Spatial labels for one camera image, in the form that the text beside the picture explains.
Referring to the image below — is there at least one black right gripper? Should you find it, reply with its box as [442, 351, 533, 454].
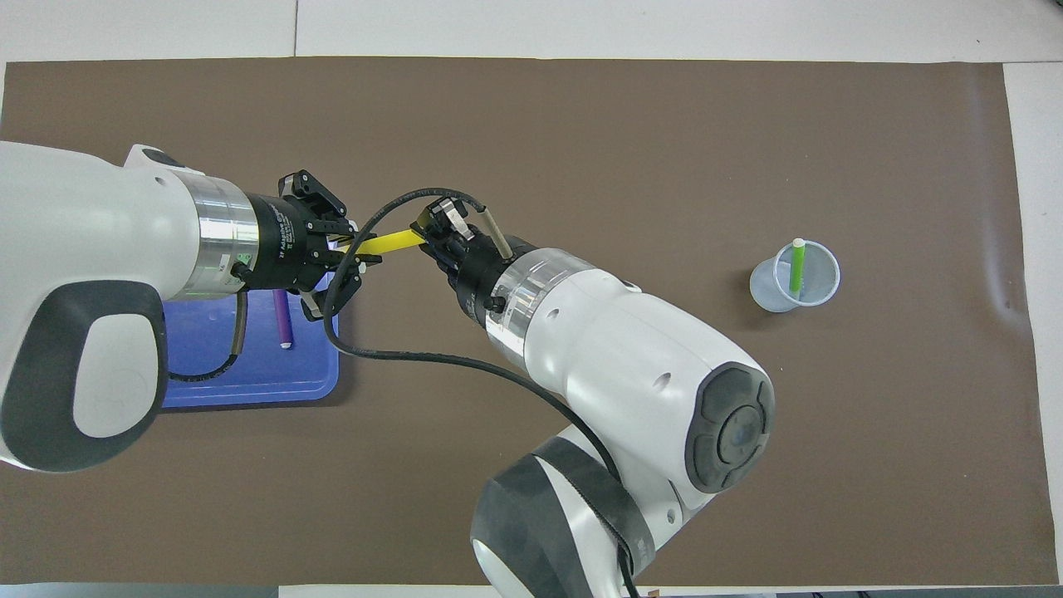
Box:
[413, 198, 520, 325]

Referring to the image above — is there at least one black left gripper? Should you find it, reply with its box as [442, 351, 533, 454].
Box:
[243, 170, 383, 323]

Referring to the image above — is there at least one yellow marker pen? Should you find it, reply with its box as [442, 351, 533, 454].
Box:
[332, 229, 426, 257]

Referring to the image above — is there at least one purple marker pen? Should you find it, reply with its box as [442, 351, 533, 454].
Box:
[272, 288, 295, 350]

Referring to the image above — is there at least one blue plastic tray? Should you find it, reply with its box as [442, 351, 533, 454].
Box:
[158, 224, 340, 408]

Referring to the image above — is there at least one brown table mat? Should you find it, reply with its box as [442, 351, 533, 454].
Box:
[0, 56, 1060, 586]

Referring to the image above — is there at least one clear plastic cup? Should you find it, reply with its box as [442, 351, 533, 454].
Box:
[749, 239, 841, 313]

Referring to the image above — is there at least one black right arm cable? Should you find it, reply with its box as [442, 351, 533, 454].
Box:
[322, 188, 642, 598]

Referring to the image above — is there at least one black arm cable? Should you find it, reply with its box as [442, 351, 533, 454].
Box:
[166, 287, 250, 383]
[322, 188, 642, 598]

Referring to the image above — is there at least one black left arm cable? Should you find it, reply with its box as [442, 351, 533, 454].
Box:
[166, 287, 250, 383]

